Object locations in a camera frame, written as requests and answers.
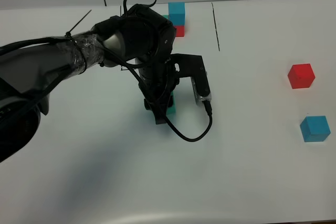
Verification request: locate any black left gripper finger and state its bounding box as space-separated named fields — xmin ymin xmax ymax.
xmin=151 ymin=96 xmax=170 ymax=124

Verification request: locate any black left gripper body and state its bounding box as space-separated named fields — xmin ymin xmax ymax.
xmin=139 ymin=56 xmax=179 ymax=101

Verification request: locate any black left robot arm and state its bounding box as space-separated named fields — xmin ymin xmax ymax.
xmin=1 ymin=4 xmax=178 ymax=161

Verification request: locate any red template cube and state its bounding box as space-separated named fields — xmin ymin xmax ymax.
xmin=174 ymin=25 xmax=185 ymax=37

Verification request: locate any blue template cube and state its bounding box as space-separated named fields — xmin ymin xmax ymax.
xmin=169 ymin=2 xmax=185 ymax=26

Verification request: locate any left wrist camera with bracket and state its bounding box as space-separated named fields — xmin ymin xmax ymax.
xmin=171 ymin=54 xmax=212 ymax=108

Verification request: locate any black left camera cable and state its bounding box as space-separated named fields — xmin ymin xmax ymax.
xmin=123 ymin=0 xmax=213 ymax=142

